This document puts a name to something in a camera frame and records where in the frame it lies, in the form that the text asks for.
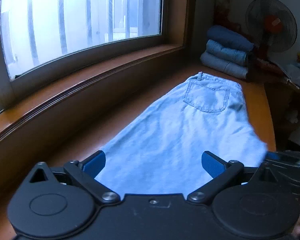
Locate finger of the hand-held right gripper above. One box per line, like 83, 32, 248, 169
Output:
264, 151, 290, 167

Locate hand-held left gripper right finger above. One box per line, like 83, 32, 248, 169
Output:
187, 151, 278, 204

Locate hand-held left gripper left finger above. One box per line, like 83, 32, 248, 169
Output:
25, 151, 121, 205

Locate light blue jeans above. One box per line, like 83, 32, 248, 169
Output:
94, 72, 268, 195

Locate wooden window sill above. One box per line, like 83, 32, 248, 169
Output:
0, 44, 190, 170

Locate medium blue folded jeans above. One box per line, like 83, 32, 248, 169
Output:
205, 39, 249, 65

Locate electric fan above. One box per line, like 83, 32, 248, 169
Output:
245, 0, 298, 55

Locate barred window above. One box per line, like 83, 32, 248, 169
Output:
0, 0, 198, 110

